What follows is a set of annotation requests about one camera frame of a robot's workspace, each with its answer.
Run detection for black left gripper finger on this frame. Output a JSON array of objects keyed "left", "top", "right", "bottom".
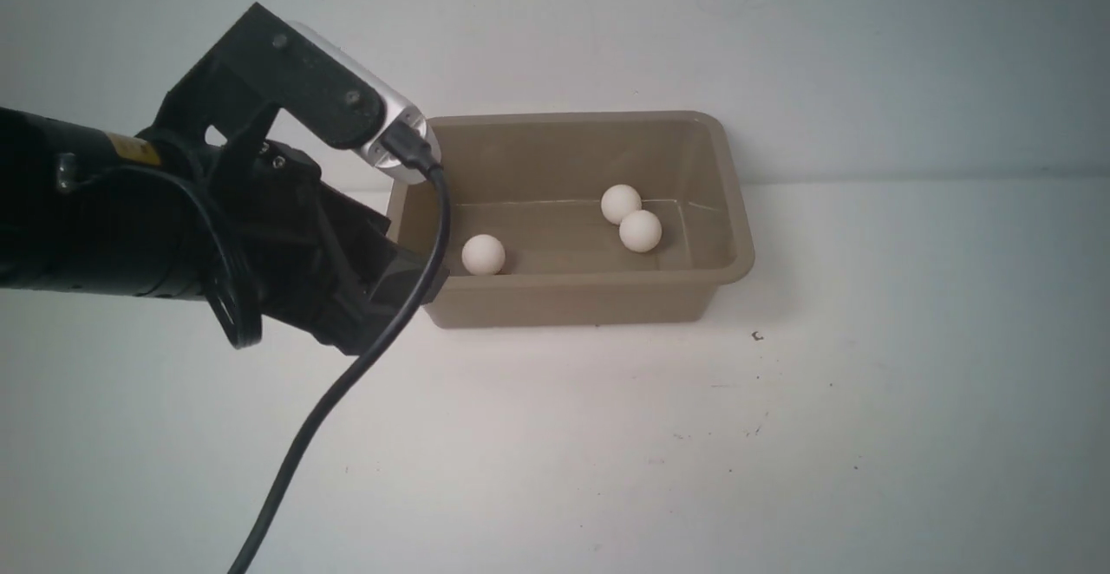
[{"left": 334, "top": 245, "right": 427, "bottom": 356}]

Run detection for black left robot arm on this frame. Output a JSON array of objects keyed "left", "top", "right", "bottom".
[{"left": 1, "top": 108, "right": 428, "bottom": 356}]

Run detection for tan plastic storage bin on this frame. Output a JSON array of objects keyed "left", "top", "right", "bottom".
[{"left": 425, "top": 111, "right": 754, "bottom": 329}]

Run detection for white ping-pong ball with logo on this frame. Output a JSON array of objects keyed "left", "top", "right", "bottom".
[{"left": 460, "top": 234, "right": 507, "bottom": 276}]

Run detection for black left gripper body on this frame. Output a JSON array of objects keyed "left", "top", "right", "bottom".
[{"left": 206, "top": 142, "right": 394, "bottom": 349}]

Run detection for black camera cable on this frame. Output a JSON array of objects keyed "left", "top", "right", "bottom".
[{"left": 228, "top": 123, "right": 454, "bottom": 574}]

